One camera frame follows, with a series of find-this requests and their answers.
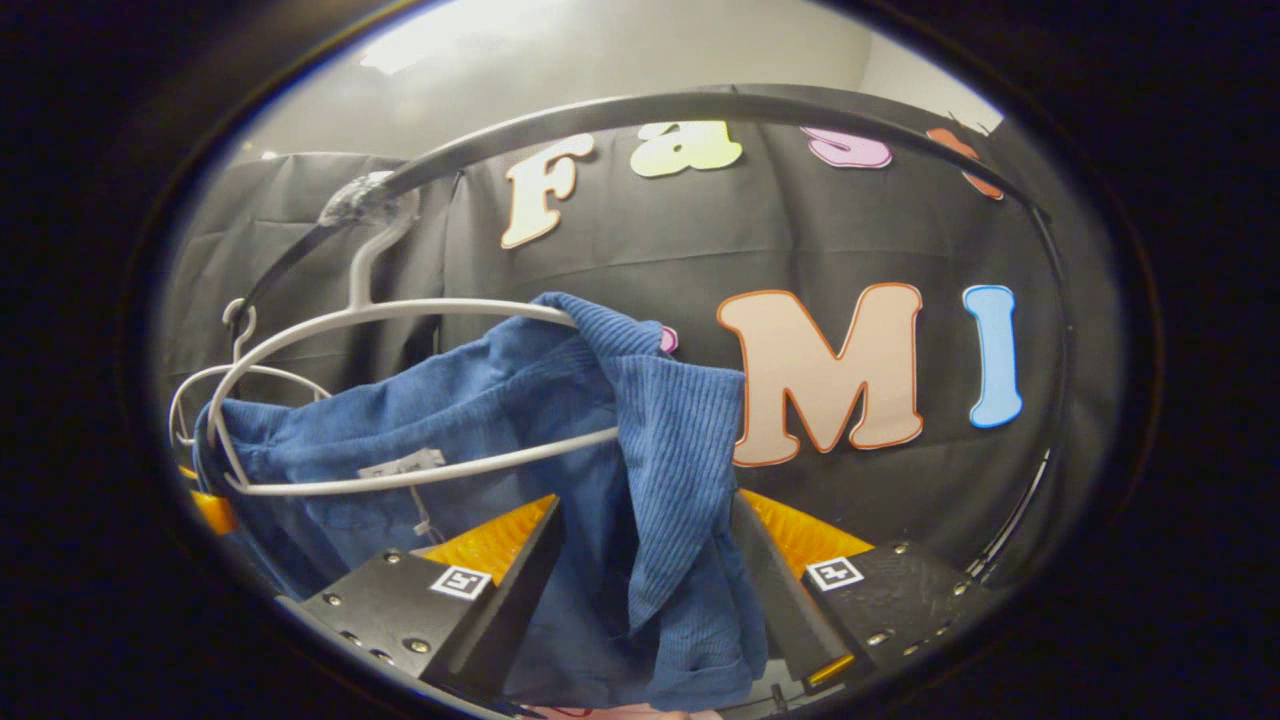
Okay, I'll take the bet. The black backdrop cloth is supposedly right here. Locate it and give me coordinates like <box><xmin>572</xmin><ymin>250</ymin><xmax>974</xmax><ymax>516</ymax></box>
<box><xmin>160</xmin><ymin>85</ymin><xmax>1126</xmax><ymax>601</ymax></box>

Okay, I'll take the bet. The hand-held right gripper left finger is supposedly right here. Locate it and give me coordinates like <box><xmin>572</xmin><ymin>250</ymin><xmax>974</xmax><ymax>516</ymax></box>
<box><xmin>298</xmin><ymin>495</ymin><xmax>566</xmax><ymax>701</ymax></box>

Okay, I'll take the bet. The black clothes rail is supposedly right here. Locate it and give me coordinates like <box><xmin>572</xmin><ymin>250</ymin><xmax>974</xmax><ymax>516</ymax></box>
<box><xmin>235</xmin><ymin>85</ymin><xmax>1071</xmax><ymax>586</ymax></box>

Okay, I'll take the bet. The white hanger with taped hook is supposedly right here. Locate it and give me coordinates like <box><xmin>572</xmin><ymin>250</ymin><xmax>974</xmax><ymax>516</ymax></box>
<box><xmin>205</xmin><ymin>175</ymin><xmax>621</xmax><ymax>498</ymax></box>

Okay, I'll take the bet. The blue corduroy shirt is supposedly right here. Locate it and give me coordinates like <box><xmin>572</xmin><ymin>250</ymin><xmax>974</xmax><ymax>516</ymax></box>
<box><xmin>195</xmin><ymin>292</ymin><xmax>771</xmax><ymax>713</ymax></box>

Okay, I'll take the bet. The white plastic hanger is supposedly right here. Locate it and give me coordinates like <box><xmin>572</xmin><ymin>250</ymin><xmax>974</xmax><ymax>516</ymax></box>
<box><xmin>168</xmin><ymin>298</ymin><xmax>336</xmax><ymax>451</ymax></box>

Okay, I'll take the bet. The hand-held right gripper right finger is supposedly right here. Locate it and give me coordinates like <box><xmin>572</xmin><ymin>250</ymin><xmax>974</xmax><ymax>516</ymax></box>
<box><xmin>728</xmin><ymin>488</ymin><xmax>1001</xmax><ymax>691</ymax></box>

